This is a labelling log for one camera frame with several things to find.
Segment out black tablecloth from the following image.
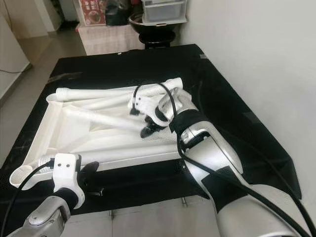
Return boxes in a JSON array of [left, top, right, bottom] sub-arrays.
[[0, 44, 303, 237]]

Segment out red printed box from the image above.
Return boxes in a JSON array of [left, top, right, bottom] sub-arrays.
[[79, 0, 107, 26]]

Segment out pink patterned cloth bench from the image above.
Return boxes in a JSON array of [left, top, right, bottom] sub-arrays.
[[78, 24, 144, 56]]

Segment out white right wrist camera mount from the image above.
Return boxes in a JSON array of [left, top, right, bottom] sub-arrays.
[[128, 94, 161, 118]]

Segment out white plastic table leg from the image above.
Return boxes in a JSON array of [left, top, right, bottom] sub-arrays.
[[79, 108, 149, 131], [37, 143, 178, 171], [55, 78, 183, 102], [79, 91, 141, 112]]

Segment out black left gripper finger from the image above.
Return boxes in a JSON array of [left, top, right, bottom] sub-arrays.
[[80, 161, 100, 179]]

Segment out black bag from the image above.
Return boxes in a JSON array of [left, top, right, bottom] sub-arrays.
[[106, 0, 134, 26]]

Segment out white plastic children table top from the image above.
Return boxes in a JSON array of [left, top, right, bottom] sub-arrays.
[[10, 78, 186, 192]]

